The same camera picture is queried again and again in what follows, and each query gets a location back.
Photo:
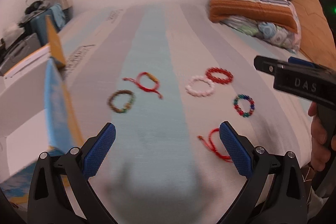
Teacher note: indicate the grey suitcase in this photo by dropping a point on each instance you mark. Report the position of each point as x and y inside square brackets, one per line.
[18, 52]

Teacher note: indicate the striped folded blanket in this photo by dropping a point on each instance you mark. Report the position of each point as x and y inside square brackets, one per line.
[246, 3]

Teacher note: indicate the floral folded quilt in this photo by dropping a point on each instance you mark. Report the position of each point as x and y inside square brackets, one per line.
[273, 32]

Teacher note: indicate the person's patterned clothing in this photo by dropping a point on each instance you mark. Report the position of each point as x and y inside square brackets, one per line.
[308, 176]

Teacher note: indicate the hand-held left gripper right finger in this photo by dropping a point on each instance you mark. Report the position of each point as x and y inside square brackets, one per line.
[235, 150]

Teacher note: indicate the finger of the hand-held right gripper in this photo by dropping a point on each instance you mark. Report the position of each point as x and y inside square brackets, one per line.
[265, 64]
[299, 61]

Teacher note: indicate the wooden headboard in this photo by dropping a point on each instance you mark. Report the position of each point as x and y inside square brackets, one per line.
[309, 24]

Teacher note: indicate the blue towel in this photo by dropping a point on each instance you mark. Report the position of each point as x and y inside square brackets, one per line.
[58, 15]

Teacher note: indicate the white cardboard box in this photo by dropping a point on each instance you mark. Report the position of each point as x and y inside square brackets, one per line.
[26, 82]

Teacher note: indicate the person's right hand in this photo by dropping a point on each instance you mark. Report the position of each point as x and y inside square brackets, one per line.
[317, 134]

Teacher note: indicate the dark clothes pile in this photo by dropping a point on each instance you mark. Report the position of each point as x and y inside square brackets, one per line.
[36, 7]

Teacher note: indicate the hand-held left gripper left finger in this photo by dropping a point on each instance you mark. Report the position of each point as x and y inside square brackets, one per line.
[101, 150]

